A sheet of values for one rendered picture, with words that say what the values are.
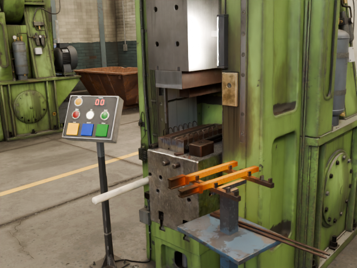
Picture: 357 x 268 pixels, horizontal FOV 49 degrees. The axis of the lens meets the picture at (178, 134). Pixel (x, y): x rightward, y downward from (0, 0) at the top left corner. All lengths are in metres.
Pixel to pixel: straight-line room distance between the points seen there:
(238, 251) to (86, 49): 10.04
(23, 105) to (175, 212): 4.86
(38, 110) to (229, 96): 5.14
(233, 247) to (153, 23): 1.22
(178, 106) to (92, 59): 9.11
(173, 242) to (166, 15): 1.27
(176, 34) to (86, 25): 9.39
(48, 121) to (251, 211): 5.27
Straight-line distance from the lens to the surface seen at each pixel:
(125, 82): 8.41
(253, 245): 1.76
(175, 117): 2.45
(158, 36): 2.17
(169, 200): 2.25
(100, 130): 2.40
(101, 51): 11.65
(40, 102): 6.88
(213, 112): 2.58
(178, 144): 2.16
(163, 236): 2.40
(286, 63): 2.27
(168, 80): 2.14
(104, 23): 11.77
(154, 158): 2.24
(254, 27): 1.97
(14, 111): 6.79
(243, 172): 1.80
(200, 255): 2.28
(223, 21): 2.02
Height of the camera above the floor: 1.54
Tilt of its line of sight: 14 degrees down
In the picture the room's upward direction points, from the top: 2 degrees counter-clockwise
